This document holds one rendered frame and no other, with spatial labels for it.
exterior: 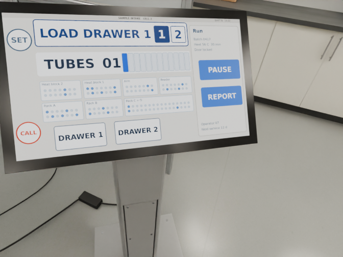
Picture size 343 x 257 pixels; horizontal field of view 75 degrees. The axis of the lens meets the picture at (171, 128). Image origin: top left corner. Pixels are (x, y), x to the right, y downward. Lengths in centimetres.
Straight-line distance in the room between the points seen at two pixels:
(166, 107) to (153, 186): 34
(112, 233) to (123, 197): 67
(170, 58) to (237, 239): 122
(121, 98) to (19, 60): 19
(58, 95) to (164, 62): 22
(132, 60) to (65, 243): 119
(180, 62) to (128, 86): 12
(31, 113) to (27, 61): 10
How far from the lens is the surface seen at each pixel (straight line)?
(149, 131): 47
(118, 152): 47
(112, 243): 139
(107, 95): 47
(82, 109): 47
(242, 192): 172
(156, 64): 49
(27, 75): 50
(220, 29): 56
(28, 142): 49
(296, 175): 203
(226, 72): 54
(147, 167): 67
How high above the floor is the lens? 131
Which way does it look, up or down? 39 degrees down
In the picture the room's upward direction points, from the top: 6 degrees clockwise
